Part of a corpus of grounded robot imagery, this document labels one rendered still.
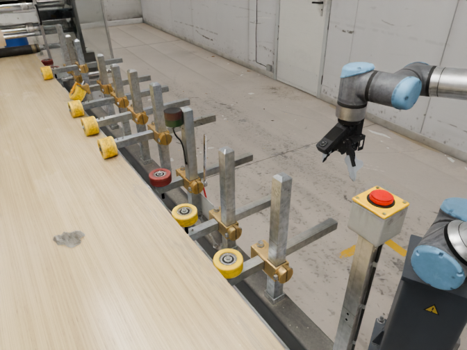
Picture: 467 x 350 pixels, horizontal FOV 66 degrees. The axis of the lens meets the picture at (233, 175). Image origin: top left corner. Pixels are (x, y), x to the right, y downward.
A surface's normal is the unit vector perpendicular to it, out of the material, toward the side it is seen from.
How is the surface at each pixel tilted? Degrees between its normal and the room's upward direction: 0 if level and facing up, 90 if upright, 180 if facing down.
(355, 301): 90
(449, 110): 90
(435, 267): 94
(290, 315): 0
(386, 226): 90
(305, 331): 0
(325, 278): 0
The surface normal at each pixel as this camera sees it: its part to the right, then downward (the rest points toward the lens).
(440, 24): -0.86, 0.29
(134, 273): -0.01, -0.85
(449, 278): -0.70, 0.45
